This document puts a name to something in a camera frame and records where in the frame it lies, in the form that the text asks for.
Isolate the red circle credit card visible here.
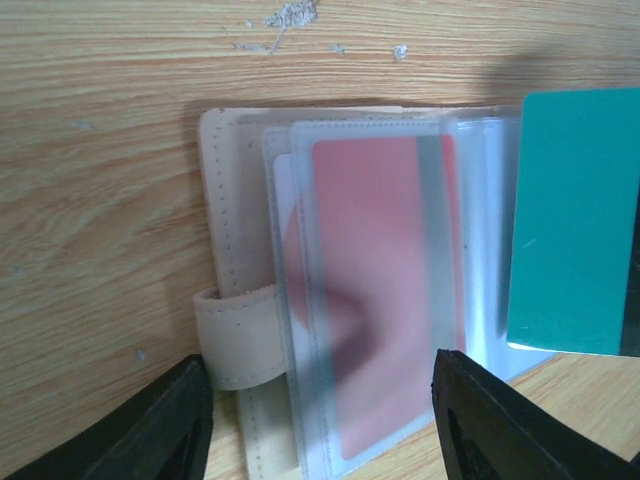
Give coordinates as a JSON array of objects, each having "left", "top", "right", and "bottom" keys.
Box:
[{"left": 272, "top": 154, "right": 326, "bottom": 479}]

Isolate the beige card holder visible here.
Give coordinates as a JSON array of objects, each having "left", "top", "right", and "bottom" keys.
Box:
[{"left": 194, "top": 107, "right": 548, "bottom": 479}]

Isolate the teal credit card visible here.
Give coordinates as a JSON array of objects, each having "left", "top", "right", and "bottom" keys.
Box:
[{"left": 507, "top": 87, "right": 639, "bottom": 357}]

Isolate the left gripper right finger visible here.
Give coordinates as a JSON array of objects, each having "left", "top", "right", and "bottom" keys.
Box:
[{"left": 432, "top": 349, "right": 639, "bottom": 480}]

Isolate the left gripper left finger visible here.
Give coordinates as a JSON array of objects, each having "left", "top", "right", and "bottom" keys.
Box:
[{"left": 9, "top": 354, "right": 214, "bottom": 479}]

